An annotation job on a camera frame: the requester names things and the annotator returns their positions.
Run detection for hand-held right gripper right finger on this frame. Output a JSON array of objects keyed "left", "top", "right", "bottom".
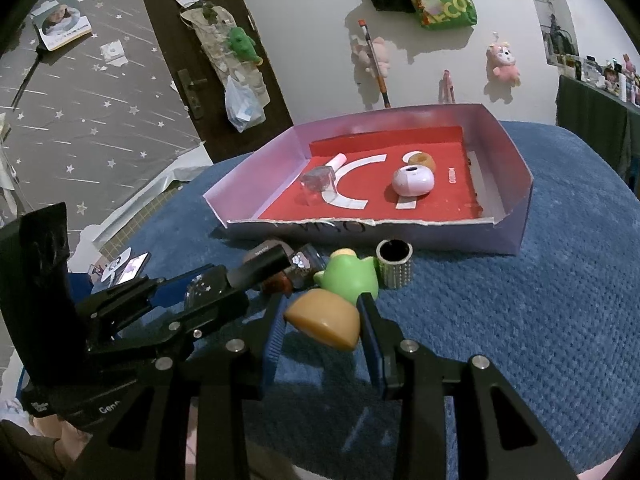
[{"left": 357, "top": 292, "right": 576, "bottom": 480}]

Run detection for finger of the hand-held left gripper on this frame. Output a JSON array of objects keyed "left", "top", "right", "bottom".
[
  {"left": 82, "top": 294, "right": 251, "bottom": 361},
  {"left": 75, "top": 264, "right": 228, "bottom": 331}
]

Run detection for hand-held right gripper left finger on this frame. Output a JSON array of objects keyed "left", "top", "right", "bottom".
[{"left": 65, "top": 292, "right": 288, "bottom": 480}]

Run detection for clear plastic cup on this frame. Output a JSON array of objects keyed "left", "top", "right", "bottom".
[{"left": 185, "top": 267, "right": 228, "bottom": 311}]

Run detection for orange dome piece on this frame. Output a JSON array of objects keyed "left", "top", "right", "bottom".
[{"left": 283, "top": 288, "right": 362, "bottom": 352}]

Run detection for black nail polish bottle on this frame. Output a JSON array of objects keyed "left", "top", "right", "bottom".
[{"left": 227, "top": 244, "right": 328, "bottom": 292}]

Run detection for green squishy toy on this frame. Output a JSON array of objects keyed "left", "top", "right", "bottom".
[{"left": 313, "top": 248, "right": 381, "bottom": 306}]

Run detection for studded metal cylinder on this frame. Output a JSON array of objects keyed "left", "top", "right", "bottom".
[{"left": 375, "top": 239, "right": 416, "bottom": 290}]

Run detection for taupe eyeshadow compact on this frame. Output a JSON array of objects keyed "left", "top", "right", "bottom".
[{"left": 242, "top": 238, "right": 296, "bottom": 263}]

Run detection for pink cardboard box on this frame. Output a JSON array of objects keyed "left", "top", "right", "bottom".
[{"left": 202, "top": 103, "right": 534, "bottom": 256}]

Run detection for pink nail polish bottle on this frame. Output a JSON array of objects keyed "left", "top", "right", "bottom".
[{"left": 300, "top": 152, "right": 348, "bottom": 206}]

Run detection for pink round case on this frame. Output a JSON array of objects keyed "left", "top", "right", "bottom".
[{"left": 391, "top": 164, "right": 436, "bottom": 197}]

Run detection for orange ring piece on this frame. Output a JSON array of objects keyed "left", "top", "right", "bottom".
[{"left": 404, "top": 151, "right": 436, "bottom": 173}]

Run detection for grid cutting mat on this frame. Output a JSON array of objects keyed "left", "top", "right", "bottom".
[{"left": 100, "top": 204, "right": 148, "bottom": 252}]

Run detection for white plastic sheet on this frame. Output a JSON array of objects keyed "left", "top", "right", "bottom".
[{"left": 100, "top": 144, "right": 212, "bottom": 242}]

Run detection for red paper sheet white print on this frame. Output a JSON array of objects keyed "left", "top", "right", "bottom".
[{"left": 257, "top": 125, "right": 483, "bottom": 223}]

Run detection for clear plastic bag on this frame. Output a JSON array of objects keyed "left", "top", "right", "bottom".
[{"left": 225, "top": 77, "right": 266, "bottom": 133}]

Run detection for dark brown door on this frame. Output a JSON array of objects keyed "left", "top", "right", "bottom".
[{"left": 134, "top": 0, "right": 296, "bottom": 161}]

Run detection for clear hanging organizer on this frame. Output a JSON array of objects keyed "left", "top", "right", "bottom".
[{"left": 180, "top": 4, "right": 267, "bottom": 107}]

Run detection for green plush dinosaur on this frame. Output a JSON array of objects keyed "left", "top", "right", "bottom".
[{"left": 227, "top": 26, "right": 264, "bottom": 66}]

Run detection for photo booklet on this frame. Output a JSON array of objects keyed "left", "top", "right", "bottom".
[{"left": 32, "top": 0, "right": 94, "bottom": 52}]

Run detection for pale pink plush toy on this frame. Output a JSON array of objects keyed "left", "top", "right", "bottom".
[{"left": 350, "top": 36, "right": 392, "bottom": 79}]

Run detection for pink plush cow toy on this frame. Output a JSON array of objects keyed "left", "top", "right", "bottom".
[{"left": 487, "top": 37, "right": 522, "bottom": 84}]

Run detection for dark green covered table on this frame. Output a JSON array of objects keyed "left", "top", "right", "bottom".
[{"left": 555, "top": 75, "right": 640, "bottom": 183}]

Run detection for row of small figurines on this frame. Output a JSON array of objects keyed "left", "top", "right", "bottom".
[{"left": 580, "top": 52, "right": 640, "bottom": 107}]

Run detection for metal door handle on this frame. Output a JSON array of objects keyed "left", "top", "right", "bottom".
[{"left": 177, "top": 69, "right": 209, "bottom": 120}]

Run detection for wall mirror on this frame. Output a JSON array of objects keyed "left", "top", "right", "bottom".
[{"left": 529, "top": 0, "right": 582, "bottom": 69}]

